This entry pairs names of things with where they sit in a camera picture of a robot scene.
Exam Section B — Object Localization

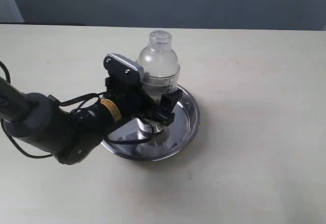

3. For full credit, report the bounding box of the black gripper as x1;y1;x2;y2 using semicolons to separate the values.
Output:
99;75;183;126

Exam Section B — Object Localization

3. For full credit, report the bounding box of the clear plastic shaker bottle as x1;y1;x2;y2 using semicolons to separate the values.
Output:
135;30;181;134

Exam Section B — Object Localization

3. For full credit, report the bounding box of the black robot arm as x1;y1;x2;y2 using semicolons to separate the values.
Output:
1;77;182;165

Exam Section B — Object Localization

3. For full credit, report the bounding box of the round stainless steel plate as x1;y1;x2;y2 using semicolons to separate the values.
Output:
101;85;200;161

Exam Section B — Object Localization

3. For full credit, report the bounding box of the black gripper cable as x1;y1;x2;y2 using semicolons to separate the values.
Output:
0;61;153;159

